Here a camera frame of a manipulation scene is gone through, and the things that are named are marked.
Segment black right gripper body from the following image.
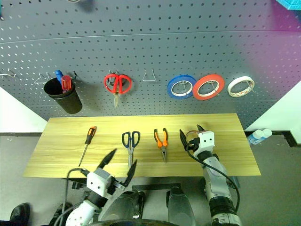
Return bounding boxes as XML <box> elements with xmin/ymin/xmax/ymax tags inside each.
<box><xmin>188</xmin><ymin>137</ymin><xmax>201</xmax><ymax>152</ymax></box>

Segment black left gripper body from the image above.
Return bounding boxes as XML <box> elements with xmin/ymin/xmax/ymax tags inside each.
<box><xmin>107</xmin><ymin>176</ymin><xmax>127</xmax><ymax>196</ymax></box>

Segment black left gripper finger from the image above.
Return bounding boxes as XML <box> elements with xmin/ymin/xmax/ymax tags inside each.
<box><xmin>124</xmin><ymin>159</ymin><xmax>138</xmax><ymax>187</ymax></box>
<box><xmin>96</xmin><ymin>148</ymin><xmax>118</xmax><ymax>170</ymax></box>

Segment clear tape roll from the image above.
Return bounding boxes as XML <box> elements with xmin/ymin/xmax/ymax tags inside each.
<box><xmin>185</xmin><ymin>130</ymin><xmax>200</xmax><ymax>142</ymax></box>

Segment blue black scissors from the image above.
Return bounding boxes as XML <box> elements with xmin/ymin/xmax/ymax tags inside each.
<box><xmin>121</xmin><ymin>130</ymin><xmax>141</xmax><ymax>169</ymax></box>

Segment orange black pliers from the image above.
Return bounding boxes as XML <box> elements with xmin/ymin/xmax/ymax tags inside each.
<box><xmin>153</xmin><ymin>128</ymin><xmax>169</xmax><ymax>163</ymax></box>

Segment red tape roll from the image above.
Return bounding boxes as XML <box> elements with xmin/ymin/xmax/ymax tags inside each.
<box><xmin>192</xmin><ymin>74</ymin><xmax>225</xmax><ymax>101</ymax></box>

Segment blue tape roll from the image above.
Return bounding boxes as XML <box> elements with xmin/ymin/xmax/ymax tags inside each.
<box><xmin>166</xmin><ymin>75</ymin><xmax>197</xmax><ymax>99</ymax></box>

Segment white tape roll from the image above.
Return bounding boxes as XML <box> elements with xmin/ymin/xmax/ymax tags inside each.
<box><xmin>227</xmin><ymin>76</ymin><xmax>255</xmax><ymax>97</ymax></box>

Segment dark grey pegboard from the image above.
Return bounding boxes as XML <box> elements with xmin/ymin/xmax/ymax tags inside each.
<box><xmin>0</xmin><ymin>0</ymin><xmax>301</xmax><ymax>130</ymax></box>

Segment dark rounded shape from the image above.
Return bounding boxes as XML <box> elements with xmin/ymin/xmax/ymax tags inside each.
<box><xmin>101</xmin><ymin>190</ymin><xmax>146</xmax><ymax>222</ymax></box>
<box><xmin>166</xmin><ymin>186</ymin><xmax>196</xmax><ymax>226</ymax></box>

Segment orange black screwdriver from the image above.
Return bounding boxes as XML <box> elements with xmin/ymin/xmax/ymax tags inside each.
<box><xmin>78</xmin><ymin>126</ymin><xmax>97</xmax><ymax>167</ymax></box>

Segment white bottle blue label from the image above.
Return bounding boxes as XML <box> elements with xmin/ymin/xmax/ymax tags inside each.
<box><xmin>247</xmin><ymin>128</ymin><xmax>273</xmax><ymax>145</ymax></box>

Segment black cup holder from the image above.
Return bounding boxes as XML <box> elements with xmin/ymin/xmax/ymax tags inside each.
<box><xmin>43</xmin><ymin>77</ymin><xmax>83</xmax><ymax>115</ymax></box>

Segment black shoe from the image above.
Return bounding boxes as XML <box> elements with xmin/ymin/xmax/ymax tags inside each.
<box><xmin>9</xmin><ymin>202</ymin><xmax>31</xmax><ymax>222</ymax></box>

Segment teal foam block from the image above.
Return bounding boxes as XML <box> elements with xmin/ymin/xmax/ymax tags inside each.
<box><xmin>275</xmin><ymin>0</ymin><xmax>301</xmax><ymax>11</ymax></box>

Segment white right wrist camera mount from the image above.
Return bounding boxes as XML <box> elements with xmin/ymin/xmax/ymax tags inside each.
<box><xmin>192</xmin><ymin>131</ymin><xmax>215</xmax><ymax>156</ymax></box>

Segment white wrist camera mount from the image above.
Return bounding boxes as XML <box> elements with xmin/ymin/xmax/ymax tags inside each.
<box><xmin>86</xmin><ymin>167</ymin><xmax>112</xmax><ymax>196</ymax></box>
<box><xmin>192</xmin><ymin>131</ymin><xmax>215</xmax><ymax>156</ymax></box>

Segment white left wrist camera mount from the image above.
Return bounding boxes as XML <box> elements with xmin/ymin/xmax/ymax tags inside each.
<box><xmin>86</xmin><ymin>167</ymin><xmax>112</xmax><ymax>196</ymax></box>

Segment black table frame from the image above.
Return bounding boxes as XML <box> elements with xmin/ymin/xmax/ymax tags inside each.
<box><xmin>62</xmin><ymin>178</ymin><xmax>182</xmax><ymax>192</ymax></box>

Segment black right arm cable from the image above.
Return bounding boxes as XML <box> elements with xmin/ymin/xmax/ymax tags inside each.
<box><xmin>187</xmin><ymin>149</ymin><xmax>240</xmax><ymax>212</ymax></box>

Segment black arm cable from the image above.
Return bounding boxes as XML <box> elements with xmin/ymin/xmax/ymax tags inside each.
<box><xmin>187</xmin><ymin>149</ymin><xmax>240</xmax><ymax>212</ymax></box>
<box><xmin>56</xmin><ymin>168</ymin><xmax>90</xmax><ymax>226</ymax></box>

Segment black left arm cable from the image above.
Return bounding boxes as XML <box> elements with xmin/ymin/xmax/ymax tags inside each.
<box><xmin>56</xmin><ymin>168</ymin><xmax>90</xmax><ymax>226</ymax></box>

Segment red handled scissors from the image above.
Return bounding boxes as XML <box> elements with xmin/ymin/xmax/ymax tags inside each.
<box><xmin>103</xmin><ymin>73</ymin><xmax>132</xmax><ymax>108</ymax></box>

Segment blue handled screwdriver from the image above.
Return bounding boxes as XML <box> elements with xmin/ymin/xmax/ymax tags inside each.
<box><xmin>54</xmin><ymin>69</ymin><xmax>64</xmax><ymax>88</ymax></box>

